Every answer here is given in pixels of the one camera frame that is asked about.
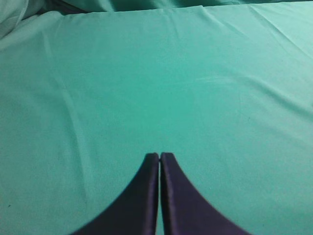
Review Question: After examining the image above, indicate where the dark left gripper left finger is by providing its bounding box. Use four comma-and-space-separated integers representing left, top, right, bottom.
73, 153, 159, 235

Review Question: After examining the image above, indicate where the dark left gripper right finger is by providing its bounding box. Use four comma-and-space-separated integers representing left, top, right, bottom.
160, 153, 249, 235

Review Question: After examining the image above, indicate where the green table cloth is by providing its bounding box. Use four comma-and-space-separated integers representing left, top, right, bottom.
0, 1, 313, 235

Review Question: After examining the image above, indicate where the green backdrop curtain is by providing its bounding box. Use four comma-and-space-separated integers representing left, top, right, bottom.
0, 0, 313, 40

